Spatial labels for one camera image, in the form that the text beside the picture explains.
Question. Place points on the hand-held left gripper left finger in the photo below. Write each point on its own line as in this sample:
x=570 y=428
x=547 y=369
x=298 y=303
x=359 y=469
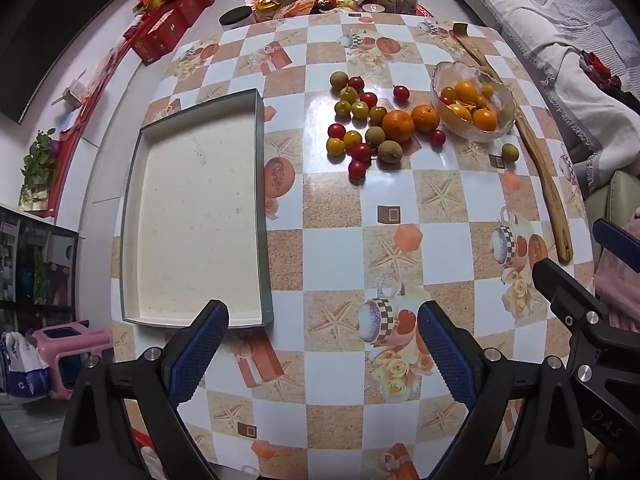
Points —
x=200 y=355

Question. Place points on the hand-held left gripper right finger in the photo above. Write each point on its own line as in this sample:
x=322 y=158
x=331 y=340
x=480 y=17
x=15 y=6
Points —
x=445 y=355

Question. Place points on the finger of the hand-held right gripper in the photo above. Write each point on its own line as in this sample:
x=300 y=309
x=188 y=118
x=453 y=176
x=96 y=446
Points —
x=617 y=242
x=562 y=287

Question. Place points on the white shallow tray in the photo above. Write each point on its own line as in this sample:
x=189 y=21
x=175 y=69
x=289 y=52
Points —
x=200 y=200

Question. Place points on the red cherry tomato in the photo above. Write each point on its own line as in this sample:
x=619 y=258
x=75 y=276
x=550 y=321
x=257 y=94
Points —
x=356 y=83
x=401 y=92
x=357 y=168
x=438 y=137
x=336 y=130
x=360 y=151
x=368 y=100

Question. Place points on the orange tangerine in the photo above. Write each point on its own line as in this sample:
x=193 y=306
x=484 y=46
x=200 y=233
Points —
x=425 y=117
x=398 y=126

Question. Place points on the yellow cherry tomato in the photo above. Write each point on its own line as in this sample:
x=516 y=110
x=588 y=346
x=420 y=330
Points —
x=486 y=91
x=377 y=115
x=348 y=94
x=335 y=146
x=352 y=138
x=359 y=109
x=342 y=107

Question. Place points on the pale green cushion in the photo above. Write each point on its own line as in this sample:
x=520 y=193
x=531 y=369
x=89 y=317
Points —
x=612 y=200

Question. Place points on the pink cloth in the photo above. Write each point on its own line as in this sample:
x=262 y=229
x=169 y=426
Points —
x=617 y=287

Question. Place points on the pink plastic stool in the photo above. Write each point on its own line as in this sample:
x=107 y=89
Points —
x=75 y=340

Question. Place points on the lone green fruit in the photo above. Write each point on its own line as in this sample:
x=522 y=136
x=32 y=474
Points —
x=510 y=151

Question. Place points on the red patterned cushion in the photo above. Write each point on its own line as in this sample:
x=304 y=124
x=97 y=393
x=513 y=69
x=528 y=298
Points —
x=600 y=70

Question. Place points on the white plastic bag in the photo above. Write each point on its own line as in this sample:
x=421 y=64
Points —
x=25 y=365

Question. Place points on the small round orange citrus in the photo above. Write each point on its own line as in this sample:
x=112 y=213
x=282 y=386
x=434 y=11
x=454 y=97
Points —
x=485 y=119
x=465 y=91

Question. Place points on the dark display shelf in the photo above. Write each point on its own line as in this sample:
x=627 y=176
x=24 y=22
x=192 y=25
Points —
x=35 y=265

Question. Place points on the small yellow-orange citrus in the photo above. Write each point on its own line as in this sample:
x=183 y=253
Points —
x=459 y=111

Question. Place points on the orange-red cherry tomato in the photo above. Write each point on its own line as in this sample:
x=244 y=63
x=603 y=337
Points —
x=447 y=94

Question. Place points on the grey covered sofa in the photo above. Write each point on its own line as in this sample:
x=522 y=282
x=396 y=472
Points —
x=540 y=15

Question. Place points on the clear glass bowl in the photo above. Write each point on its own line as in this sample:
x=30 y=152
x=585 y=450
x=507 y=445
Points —
x=445 y=72

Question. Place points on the red cloth runner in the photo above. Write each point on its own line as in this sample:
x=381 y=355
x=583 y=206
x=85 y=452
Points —
x=70 y=140

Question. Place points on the green potted plant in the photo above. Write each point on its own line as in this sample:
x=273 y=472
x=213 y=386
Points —
x=37 y=160

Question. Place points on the small cardboard box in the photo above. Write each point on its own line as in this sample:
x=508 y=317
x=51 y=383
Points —
x=72 y=94

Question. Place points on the black round lid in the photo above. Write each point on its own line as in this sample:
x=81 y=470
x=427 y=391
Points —
x=236 y=16

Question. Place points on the black television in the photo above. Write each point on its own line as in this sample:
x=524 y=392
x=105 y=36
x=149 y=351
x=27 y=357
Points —
x=50 y=35

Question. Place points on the orange snack packets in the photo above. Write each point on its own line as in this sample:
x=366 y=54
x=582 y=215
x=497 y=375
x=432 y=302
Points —
x=300 y=7

